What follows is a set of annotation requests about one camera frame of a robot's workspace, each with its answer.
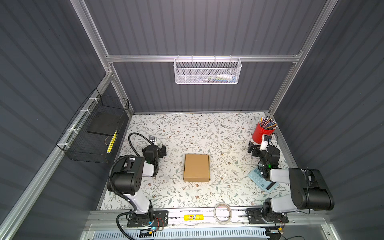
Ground black foam pad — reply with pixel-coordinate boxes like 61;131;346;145
87;113;121;137

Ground red metal pencil cup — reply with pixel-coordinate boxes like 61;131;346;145
252;123;277;145

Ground bundle of coloured pencils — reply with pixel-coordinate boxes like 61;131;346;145
258;116;278;131

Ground black wire mesh basket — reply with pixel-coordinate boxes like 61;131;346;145
57;90;130;164

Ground white wire mesh basket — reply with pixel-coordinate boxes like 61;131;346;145
173;58;242;85

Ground clear tape roll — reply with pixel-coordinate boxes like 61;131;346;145
213;203;233;225

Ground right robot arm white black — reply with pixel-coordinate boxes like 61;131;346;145
247;135;335;216

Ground teal calculator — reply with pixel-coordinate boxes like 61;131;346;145
248;168;279;193

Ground brown cardboard box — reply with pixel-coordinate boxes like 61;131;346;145
183;154;210;183

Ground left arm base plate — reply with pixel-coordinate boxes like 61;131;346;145
126;211;169;228

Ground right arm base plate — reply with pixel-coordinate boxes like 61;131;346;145
245;208;289;225

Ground black corrugated cable hose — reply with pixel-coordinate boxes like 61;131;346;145
107;132;154;240

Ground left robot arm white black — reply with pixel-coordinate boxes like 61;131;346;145
107;136;167;218

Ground yellow striped tool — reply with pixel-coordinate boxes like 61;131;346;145
107;131;118;154

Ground yellow spirit level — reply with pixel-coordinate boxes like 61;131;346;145
184;215;204;221

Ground markers in white basket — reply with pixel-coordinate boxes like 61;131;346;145
199;74;238;84

